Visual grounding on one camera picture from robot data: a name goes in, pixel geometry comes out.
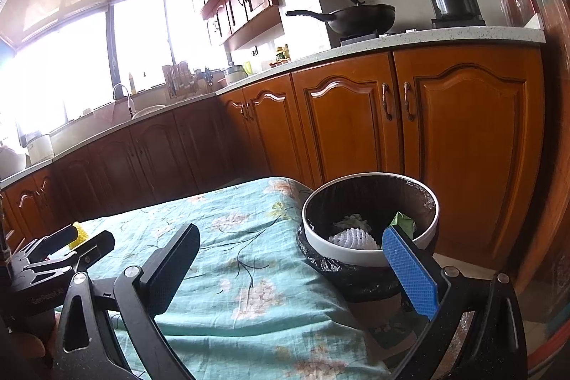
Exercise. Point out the black bin bag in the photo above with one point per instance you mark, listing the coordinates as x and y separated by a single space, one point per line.
347 282

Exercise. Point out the white lidded cooker pot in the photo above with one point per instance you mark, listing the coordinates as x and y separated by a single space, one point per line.
234 76

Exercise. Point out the black wok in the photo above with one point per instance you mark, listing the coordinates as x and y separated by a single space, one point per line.
356 17

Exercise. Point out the black gas stove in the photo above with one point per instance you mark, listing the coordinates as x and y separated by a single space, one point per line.
458 23

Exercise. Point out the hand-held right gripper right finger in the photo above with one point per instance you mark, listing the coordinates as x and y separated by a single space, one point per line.
409 273

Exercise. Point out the yellow foam fruit net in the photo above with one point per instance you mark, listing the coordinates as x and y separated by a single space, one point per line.
82 235

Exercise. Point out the teal floral tablecloth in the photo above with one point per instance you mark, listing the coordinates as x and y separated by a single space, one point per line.
249 317

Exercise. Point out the kitchen window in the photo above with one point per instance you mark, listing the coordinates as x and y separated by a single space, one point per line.
133 41

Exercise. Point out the white bucket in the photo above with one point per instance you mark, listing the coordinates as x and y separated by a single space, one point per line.
40 146

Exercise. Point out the brown wooden base cabinets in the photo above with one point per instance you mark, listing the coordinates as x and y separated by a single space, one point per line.
356 130

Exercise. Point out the white stone countertop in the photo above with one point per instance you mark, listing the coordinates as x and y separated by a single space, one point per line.
445 37

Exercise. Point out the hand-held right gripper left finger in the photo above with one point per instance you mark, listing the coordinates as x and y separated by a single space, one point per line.
173 268

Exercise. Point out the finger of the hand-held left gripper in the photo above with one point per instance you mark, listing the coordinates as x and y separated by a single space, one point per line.
95 248
55 241

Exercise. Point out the chrome faucet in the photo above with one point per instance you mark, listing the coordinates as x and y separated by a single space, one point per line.
129 97

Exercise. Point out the white foam fruit net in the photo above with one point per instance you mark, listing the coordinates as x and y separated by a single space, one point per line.
354 240

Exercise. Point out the white round bin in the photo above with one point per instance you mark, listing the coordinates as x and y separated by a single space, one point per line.
356 255

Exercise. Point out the dish rack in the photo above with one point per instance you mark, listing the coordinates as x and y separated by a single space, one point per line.
185 79

